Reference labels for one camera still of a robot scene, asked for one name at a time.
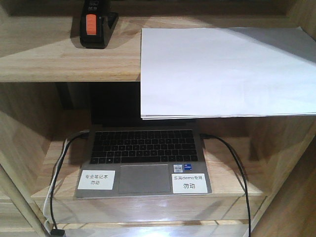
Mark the white paper sheets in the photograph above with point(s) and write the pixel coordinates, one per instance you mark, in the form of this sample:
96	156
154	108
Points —
227	72

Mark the black orange stapler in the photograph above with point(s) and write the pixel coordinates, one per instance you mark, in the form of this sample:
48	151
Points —
97	24

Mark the grey laptop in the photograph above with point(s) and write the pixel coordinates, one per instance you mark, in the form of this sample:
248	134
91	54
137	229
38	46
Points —
143	153

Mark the white label right palmrest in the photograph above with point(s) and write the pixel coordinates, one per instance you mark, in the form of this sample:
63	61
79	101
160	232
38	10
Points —
189	183

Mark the white label palmrest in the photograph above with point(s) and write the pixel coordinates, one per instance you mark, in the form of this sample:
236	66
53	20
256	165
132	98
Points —
96	180
189	183

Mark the white label left palmrest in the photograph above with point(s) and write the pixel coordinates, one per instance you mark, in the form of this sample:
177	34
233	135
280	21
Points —
96	180

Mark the wooden shelf unit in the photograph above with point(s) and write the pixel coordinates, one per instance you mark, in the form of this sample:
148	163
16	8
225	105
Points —
39	46

